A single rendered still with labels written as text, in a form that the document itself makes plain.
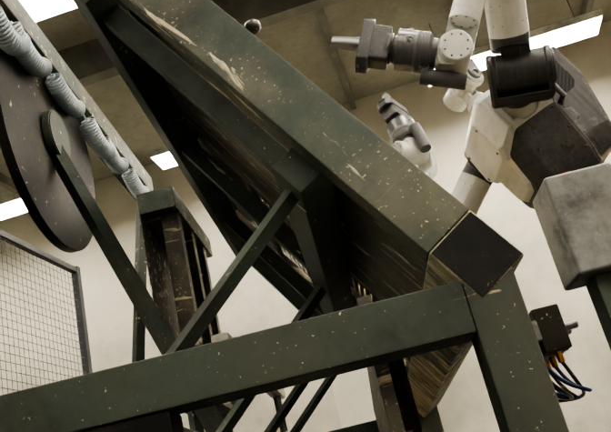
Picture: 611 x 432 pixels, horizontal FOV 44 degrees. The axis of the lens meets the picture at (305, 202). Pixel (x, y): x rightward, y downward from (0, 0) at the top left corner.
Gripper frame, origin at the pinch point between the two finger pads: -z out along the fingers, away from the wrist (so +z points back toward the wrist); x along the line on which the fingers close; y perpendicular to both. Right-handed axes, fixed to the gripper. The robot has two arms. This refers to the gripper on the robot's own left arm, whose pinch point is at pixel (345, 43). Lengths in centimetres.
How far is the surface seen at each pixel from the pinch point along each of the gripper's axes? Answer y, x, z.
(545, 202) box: -10, 34, 43
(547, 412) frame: -14, 70, 46
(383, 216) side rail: -13.8, 42.0, 15.2
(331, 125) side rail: -14.0, 26.3, 2.9
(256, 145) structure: -1.1, 26.9, -13.3
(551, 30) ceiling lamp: 436, -306, 100
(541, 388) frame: -14, 67, 44
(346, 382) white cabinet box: 440, 17, -19
